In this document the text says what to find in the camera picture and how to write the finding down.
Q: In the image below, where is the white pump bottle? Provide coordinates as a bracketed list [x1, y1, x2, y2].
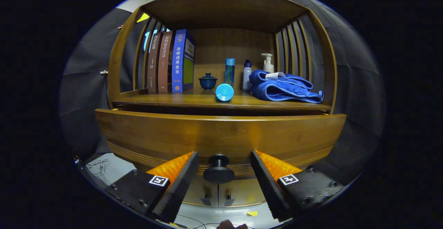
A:
[261, 53, 274, 73]

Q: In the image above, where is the wooden cabinet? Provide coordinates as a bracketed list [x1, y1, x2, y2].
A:
[107, 0, 338, 209]

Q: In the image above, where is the thin grey floor cable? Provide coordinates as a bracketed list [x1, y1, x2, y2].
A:
[85, 159, 112, 185]

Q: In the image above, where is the dark brown book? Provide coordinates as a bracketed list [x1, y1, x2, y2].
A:
[147, 33, 161, 94]

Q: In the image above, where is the blue cosmetic tube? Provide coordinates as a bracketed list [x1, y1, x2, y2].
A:
[215, 83, 234, 102]

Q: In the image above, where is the wooden drawer with black knob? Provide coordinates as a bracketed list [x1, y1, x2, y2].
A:
[94, 108, 347, 184]

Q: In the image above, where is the white bottle with blue cap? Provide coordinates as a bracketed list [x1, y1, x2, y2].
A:
[242, 60, 252, 91]

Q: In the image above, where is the blue folded towel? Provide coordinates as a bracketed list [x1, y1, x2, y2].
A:
[249, 70, 325, 104]

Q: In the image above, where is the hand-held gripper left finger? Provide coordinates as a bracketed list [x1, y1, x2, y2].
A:
[104, 151, 199, 223]

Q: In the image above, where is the blue book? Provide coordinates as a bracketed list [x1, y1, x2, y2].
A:
[172, 29, 195, 93]

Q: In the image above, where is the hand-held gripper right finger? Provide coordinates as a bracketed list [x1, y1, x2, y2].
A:
[250, 150, 346, 222]

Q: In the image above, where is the wooden cabinet door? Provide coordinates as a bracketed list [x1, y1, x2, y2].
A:
[183, 177, 218, 208]
[218, 178, 269, 208]

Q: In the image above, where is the wooden countertop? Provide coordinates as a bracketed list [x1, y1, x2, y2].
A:
[111, 89, 333, 113]

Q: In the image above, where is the clear blue bottle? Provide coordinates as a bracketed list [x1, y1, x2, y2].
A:
[225, 58, 236, 86]

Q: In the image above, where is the blue lidded teacup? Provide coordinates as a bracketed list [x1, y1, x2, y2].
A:
[198, 73, 218, 90]

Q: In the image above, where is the reddish brown book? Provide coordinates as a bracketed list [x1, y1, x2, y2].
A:
[158, 31, 173, 93]

